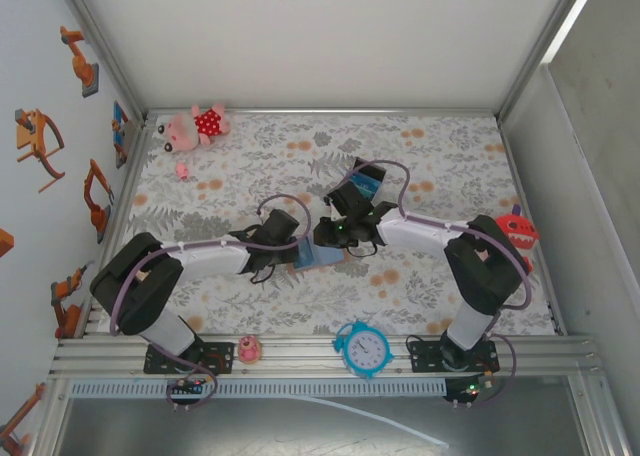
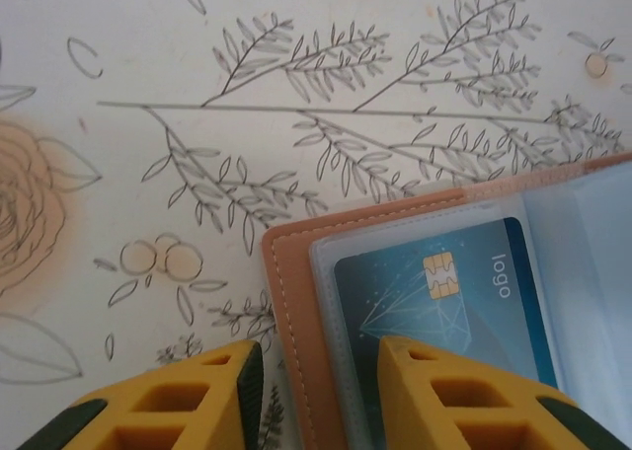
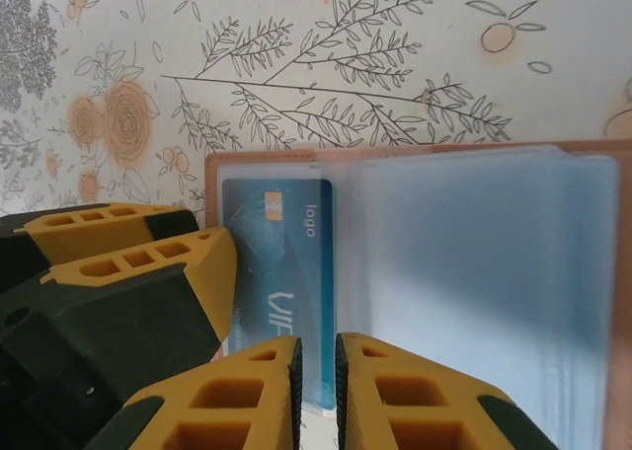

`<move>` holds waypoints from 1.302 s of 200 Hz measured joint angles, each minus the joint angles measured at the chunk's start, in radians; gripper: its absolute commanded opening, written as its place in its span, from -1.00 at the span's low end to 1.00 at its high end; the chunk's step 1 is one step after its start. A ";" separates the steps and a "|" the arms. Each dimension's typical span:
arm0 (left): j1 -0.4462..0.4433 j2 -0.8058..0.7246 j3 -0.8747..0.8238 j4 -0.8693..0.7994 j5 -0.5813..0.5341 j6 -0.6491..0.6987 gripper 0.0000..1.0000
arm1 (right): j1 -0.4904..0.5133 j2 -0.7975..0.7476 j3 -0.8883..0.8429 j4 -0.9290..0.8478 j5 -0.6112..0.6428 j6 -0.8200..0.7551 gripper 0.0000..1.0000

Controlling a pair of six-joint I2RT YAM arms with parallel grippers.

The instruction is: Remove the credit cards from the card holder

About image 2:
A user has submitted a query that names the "blue chip card with logo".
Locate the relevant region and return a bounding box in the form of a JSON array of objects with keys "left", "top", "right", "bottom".
[{"left": 333, "top": 216, "right": 560, "bottom": 397}]

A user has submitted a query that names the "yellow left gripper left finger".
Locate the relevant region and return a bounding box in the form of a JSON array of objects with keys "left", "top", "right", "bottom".
[{"left": 19, "top": 339, "right": 267, "bottom": 450}]

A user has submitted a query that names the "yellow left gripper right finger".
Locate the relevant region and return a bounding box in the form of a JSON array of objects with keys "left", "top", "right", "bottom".
[{"left": 377, "top": 335, "right": 601, "bottom": 450}]

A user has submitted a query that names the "floral printed table mat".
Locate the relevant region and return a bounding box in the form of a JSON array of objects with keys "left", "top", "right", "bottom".
[{"left": 0, "top": 0, "right": 632, "bottom": 450}]

